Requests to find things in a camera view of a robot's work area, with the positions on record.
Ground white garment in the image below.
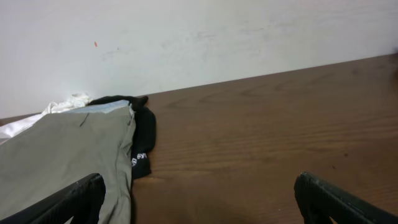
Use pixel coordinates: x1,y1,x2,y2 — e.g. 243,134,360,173
1,93,92,144

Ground black shirt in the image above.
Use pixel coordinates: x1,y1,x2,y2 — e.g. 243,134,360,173
88,95,156,180

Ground khaki green shorts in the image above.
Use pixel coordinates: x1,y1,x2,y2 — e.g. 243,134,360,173
1,106,136,223

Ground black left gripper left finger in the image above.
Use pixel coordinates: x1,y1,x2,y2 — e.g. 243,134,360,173
1,173,106,224

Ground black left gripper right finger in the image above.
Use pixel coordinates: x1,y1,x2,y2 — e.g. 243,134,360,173
294,172,397,224

